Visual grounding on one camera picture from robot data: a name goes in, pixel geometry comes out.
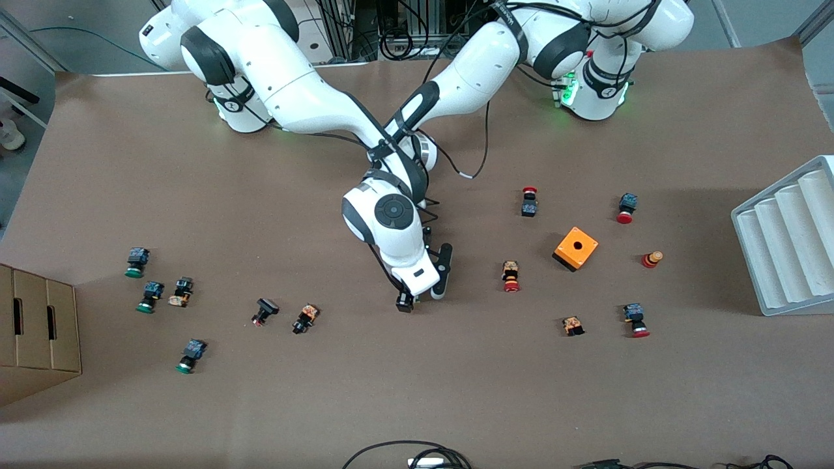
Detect black square push button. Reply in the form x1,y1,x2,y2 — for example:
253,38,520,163
252,298,280,327

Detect green push button blue body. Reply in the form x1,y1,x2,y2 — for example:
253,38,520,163
175,339,208,375
136,281,165,314
125,247,151,279

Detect orange black contact block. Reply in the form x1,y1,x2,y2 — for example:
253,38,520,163
167,276,194,308

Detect white platform board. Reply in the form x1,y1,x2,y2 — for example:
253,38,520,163
296,0,372,68

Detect black equipment rack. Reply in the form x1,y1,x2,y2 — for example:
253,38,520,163
379,0,470,40

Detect cardboard box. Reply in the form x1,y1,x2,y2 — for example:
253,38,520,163
0,264,83,408

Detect grey ribbed tray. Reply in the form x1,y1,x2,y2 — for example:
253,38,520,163
730,155,834,317

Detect black metal bar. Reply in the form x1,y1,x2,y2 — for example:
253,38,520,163
0,77,38,105

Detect black orange selector switch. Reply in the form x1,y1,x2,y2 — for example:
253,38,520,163
292,304,320,335

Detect black looped cable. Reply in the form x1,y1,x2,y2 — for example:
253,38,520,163
342,441,473,469

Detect orange button enclosure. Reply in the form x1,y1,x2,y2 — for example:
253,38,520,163
552,226,599,273

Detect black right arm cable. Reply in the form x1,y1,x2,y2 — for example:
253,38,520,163
208,65,369,157

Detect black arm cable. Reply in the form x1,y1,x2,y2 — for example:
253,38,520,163
433,98,491,180
208,65,369,157

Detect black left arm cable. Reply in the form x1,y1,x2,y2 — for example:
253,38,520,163
433,98,491,180

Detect aluminium frame post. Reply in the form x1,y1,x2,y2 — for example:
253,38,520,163
318,0,380,63

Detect black cable bundle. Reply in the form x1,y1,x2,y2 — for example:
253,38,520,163
619,455,794,469

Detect grey metal frame bar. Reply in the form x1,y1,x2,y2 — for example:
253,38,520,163
798,0,834,44
0,10,66,74

